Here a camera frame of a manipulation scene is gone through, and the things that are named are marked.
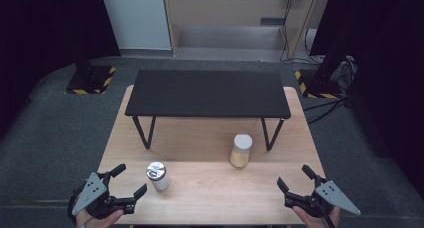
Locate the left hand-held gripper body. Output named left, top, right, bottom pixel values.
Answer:
left=67, top=171, right=138, bottom=221

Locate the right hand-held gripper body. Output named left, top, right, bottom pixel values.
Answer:
left=283, top=179, right=362, bottom=220

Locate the silver-lidded jar of white powder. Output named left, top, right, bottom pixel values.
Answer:
left=145, top=160, right=171, bottom=192

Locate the white-lidded jar of yellow powder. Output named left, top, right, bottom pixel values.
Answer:
left=228, top=133, right=254, bottom=169

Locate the black metal shelf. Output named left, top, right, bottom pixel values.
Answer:
left=124, top=69, right=292, bottom=152

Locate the person's right hand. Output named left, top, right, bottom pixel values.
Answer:
left=291, top=205, right=342, bottom=228

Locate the person's left hand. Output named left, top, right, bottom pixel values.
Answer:
left=75, top=207, right=125, bottom=228

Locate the black stand with striped base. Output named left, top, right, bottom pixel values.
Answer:
left=64, top=52, right=118, bottom=96
left=294, top=52, right=349, bottom=100

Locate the black curtain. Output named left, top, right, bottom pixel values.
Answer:
left=309, top=0, right=424, bottom=201
left=0, top=0, right=121, bottom=141

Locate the white panel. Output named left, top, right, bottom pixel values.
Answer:
left=99, top=0, right=173, bottom=52

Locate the wooden shelf unit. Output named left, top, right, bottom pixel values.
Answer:
left=161, top=0, right=322, bottom=60

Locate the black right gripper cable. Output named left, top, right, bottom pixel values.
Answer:
left=318, top=209, right=337, bottom=228

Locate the bundle of black cables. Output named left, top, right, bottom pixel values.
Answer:
left=333, top=55, right=360, bottom=91

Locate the black cable along wall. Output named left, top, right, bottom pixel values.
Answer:
left=293, top=28, right=325, bottom=66

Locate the black cable from outlet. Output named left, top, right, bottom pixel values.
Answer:
left=279, top=0, right=295, bottom=63

